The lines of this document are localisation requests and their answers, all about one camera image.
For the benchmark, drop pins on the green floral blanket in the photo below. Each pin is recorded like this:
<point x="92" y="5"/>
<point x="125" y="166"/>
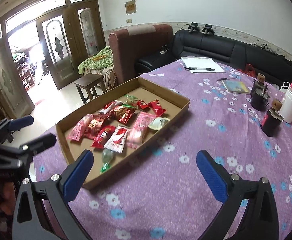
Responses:
<point x="99" y="61"/>

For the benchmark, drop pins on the gold red snack packet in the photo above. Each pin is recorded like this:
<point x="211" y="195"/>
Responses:
<point x="95" y="126"/>

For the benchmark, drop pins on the black pen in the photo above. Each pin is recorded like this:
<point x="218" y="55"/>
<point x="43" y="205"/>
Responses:
<point x="201" y="69"/>

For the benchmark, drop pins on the large pink snack bag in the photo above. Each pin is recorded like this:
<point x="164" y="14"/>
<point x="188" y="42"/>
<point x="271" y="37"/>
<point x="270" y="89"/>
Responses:
<point x="139" y="129"/>

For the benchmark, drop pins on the white paper notepad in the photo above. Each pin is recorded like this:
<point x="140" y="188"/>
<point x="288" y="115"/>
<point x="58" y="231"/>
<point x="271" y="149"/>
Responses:
<point x="201" y="62"/>

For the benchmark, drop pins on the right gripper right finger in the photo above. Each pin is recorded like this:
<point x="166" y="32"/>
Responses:
<point x="215" y="175"/>

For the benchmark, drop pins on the white cylindrical canister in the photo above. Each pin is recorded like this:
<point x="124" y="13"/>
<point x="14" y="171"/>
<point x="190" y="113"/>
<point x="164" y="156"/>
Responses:
<point x="286" y="108"/>

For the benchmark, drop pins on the dark red snack packet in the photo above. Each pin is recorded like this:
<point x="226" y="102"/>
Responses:
<point x="122" y="113"/>

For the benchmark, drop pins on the green candy wrapper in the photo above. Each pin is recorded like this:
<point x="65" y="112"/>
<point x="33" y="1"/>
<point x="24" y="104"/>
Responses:
<point x="107" y="157"/>

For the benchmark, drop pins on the wooden glass door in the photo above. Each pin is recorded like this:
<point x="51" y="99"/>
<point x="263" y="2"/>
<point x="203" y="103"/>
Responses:
<point x="64" y="43"/>

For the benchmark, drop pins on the shallow cardboard box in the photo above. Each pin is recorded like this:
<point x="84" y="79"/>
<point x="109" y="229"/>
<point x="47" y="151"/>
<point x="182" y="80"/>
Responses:
<point x="152" y="99"/>

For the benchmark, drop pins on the pink candy packet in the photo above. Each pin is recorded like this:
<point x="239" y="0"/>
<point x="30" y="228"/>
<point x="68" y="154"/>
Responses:
<point x="79" y="129"/>

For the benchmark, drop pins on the maroon armchair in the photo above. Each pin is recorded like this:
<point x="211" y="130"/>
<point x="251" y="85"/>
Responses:
<point x="134" y="42"/>

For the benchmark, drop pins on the red doll candy packet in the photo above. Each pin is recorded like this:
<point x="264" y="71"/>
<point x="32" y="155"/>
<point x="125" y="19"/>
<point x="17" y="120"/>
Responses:
<point x="103" y="136"/>

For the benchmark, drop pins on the small wooden stool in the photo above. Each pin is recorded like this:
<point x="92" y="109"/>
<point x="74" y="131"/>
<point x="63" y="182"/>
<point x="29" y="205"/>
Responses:
<point x="86" y="84"/>

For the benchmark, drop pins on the purple floral tablecloth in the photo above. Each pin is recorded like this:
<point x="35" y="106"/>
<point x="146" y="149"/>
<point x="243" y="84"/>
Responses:
<point x="161" y="194"/>

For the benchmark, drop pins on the black leather sofa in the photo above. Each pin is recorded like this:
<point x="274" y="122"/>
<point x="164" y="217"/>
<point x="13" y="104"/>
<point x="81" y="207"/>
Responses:
<point x="276" y="68"/>

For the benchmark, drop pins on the green orange candy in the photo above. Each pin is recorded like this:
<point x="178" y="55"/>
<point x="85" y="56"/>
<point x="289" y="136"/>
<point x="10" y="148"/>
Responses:
<point x="131" y="101"/>

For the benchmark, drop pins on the small colourful booklet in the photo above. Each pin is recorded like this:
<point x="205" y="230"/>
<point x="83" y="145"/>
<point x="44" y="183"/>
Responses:
<point x="234" y="86"/>

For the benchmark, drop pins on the white cream snack packet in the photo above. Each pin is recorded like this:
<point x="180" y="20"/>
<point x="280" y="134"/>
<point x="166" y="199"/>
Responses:
<point x="158" y="123"/>

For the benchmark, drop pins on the white red snack packet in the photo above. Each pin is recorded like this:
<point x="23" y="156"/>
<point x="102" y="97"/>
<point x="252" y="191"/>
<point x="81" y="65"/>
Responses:
<point x="117" y="140"/>

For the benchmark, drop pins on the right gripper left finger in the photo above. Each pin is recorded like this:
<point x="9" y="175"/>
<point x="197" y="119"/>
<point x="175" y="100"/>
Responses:
<point x="73" y="177"/>

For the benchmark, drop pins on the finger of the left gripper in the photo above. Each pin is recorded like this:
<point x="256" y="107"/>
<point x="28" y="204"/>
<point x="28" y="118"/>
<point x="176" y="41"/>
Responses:
<point x="38" y="144"/>
<point x="17" y="124"/>

